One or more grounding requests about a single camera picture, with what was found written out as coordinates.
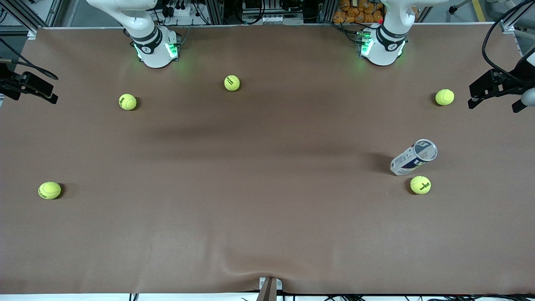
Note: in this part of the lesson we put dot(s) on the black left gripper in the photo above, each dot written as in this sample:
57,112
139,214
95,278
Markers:
515,79

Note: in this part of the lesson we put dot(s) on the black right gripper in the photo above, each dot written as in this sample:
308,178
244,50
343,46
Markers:
9,84

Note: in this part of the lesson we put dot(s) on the clear Wilson tennis ball can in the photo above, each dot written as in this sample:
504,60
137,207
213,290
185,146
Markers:
411,159

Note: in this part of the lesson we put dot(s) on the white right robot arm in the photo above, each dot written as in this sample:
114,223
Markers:
154,54

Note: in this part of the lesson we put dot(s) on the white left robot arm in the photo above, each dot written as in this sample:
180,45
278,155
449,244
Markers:
382,52

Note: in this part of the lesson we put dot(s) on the yellow Wilson 3 tennis ball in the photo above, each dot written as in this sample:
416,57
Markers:
420,184

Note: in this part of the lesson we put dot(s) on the small electronics box green light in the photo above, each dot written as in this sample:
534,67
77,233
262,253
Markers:
173,48
363,44

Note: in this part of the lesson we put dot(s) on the white power strip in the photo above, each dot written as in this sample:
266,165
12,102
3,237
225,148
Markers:
180,11

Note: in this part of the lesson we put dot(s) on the bag of orange items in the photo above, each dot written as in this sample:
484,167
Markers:
359,11

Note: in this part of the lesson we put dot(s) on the white terminal strip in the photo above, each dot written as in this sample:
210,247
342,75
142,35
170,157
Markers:
265,19

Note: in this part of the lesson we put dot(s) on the brown table mat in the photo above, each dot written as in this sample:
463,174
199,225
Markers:
267,188

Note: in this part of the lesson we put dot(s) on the aluminium frame profile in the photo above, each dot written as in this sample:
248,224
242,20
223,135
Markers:
25,16

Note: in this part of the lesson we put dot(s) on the metal bracket with brown bar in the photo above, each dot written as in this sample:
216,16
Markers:
269,288

